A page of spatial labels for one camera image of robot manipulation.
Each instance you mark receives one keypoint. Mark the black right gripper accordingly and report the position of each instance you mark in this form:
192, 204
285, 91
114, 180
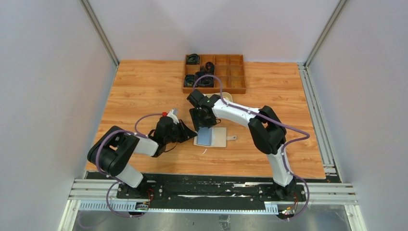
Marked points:
197, 122

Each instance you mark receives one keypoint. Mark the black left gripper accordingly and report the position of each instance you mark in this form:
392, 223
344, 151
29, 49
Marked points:
187, 134

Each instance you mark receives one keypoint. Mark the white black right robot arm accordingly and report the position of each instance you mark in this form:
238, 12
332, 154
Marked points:
267, 132

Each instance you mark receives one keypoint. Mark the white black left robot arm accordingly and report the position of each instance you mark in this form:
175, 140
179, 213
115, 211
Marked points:
111, 153

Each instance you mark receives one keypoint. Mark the beige oval tray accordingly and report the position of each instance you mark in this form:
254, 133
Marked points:
227, 96

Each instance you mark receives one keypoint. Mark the wooden compartment box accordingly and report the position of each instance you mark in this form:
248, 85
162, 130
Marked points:
229, 73

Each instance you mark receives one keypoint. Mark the rolled black belt middle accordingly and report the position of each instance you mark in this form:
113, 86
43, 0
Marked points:
209, 68

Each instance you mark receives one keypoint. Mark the rolled black belt top left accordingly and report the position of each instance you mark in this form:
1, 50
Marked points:
192, 59

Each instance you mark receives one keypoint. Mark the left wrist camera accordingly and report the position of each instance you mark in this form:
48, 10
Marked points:
173, 115

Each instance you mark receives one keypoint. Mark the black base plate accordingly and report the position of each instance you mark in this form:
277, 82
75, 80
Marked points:
166, 191

